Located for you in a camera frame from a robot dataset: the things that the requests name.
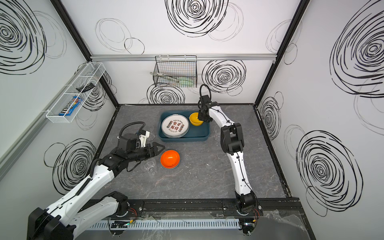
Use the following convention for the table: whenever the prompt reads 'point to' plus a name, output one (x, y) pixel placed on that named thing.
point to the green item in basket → (186, 81)
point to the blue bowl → (169, 168)
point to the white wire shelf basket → (80, 86)
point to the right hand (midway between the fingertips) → (201, 117)
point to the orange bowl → (170, 159)
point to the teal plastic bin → (201, 133)
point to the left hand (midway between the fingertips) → (162, 149)
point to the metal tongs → (171, 77)
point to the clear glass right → (217, 133)
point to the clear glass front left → (149, 165)
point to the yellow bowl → (193, 119)
